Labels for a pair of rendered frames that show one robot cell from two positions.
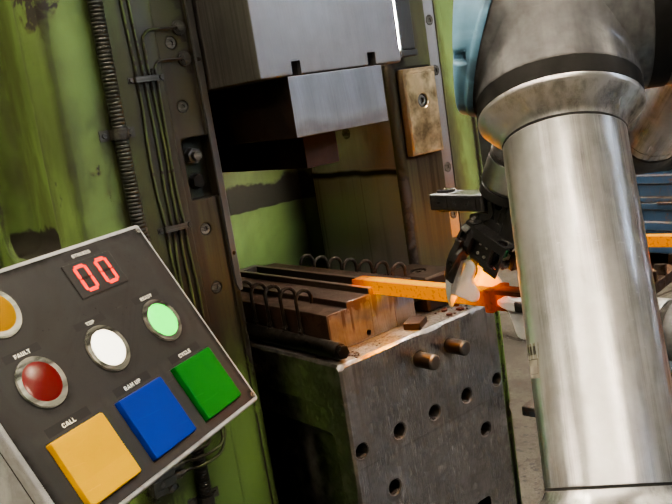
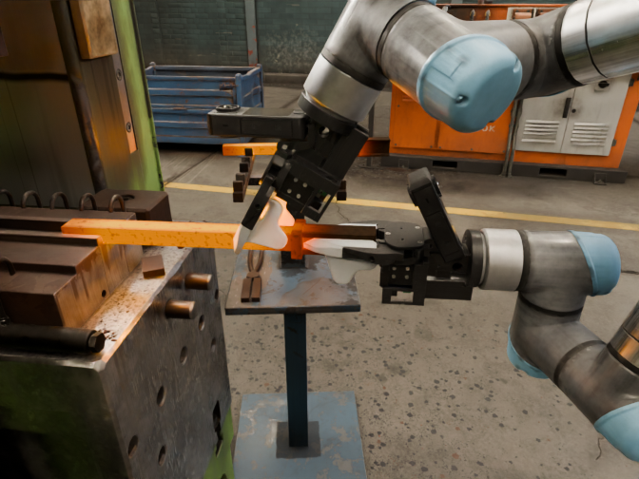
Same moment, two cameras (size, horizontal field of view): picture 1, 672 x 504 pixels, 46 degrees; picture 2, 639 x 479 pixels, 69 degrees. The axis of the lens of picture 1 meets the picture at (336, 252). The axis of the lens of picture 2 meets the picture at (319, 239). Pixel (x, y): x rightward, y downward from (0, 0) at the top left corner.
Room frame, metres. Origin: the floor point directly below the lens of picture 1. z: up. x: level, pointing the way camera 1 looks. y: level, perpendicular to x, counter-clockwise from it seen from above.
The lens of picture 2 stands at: (0.73, 0.13, 1.27)
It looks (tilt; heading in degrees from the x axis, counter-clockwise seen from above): 27 degrees down; 315
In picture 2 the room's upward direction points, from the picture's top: straight up
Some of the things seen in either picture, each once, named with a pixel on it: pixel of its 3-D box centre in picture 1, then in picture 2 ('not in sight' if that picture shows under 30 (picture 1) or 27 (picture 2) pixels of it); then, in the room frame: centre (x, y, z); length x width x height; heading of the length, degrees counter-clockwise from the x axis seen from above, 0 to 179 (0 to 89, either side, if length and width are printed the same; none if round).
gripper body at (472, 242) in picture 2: not in sight; (426, 261); (1.00, -0.32, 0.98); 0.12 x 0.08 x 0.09; 39
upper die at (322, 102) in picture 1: (267, 110); not in sight; (1.47, 0.08, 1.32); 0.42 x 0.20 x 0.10; 38
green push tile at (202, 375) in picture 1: (205, 384); not in sight; (0.93, 0.18, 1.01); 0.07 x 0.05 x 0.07; 153
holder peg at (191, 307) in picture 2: (427, 360); (182, 309); (1.27, -0.12, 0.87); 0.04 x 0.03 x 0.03; 38
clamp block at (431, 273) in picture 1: (420, 286); (127, 216); (1.47, -0.15, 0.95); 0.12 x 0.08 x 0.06; 38
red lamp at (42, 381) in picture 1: (41, 381); not in sight; (0.77, 0.31, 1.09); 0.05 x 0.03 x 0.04; 128
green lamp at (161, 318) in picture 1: (162, 319); not in sight; (0.95, 0.22, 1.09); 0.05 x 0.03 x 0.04; 128
